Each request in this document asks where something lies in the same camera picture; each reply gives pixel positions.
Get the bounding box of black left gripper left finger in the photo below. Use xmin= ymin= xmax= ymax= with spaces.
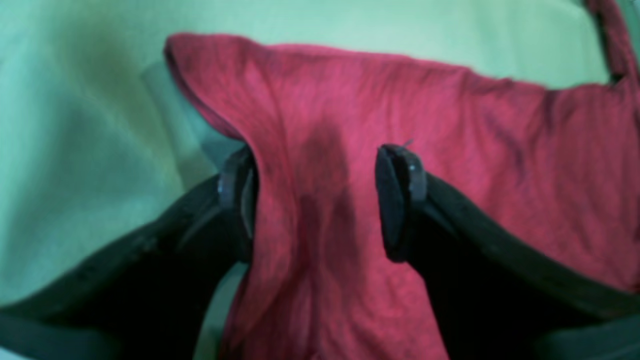
xmin=1 ymin=146 xmax=259 ymax=360

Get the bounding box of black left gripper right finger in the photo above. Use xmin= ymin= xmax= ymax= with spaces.
xmin=375 ymin=144 xmax=640 ymax=360

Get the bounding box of red T-shirt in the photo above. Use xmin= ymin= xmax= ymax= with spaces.
xmin=165 ymin=0 xmax=639 ymax=360

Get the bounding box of green table cloth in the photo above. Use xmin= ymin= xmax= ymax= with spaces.
xmin=0 ymin=0 xmax=640 ymax=360

